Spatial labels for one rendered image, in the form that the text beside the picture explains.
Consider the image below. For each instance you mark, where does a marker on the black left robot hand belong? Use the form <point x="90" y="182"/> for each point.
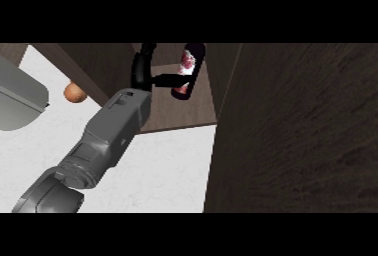
<point x="143" y="74"/>

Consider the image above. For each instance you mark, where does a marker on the dark wine bottle red label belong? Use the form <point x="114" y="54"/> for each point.
<point x="188" y="66"/>

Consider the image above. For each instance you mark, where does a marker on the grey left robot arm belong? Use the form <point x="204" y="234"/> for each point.
<point x="108" y="133"/>

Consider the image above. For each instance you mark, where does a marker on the dark brown wooden cabinet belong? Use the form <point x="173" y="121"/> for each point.
<point x="177" y="106"/>

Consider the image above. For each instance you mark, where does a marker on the dark brown cabinet door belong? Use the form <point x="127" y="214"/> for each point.
<point x="295" y="133"/>

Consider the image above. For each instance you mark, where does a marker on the orange round fruit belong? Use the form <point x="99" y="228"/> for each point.
<point x="74" y="93"/>

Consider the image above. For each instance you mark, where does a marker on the grey rounded appliance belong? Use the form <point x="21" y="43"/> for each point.
<point x="19" y="96"/>

